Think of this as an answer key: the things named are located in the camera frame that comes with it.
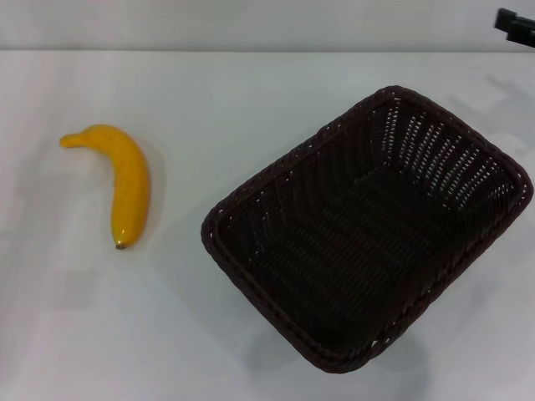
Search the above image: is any dark brown woven basket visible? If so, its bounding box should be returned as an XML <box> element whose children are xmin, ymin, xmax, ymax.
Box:
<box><xmin>200</xmin><ymin>84</ymin><xmax>535</xmax><ymax>374</ymax></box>

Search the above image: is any yellow banana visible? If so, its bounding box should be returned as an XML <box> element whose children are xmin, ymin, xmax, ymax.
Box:
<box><xmin>59</xmin><ymin>124</ymin><xmax>151</xmax><ymax>251</ymax></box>

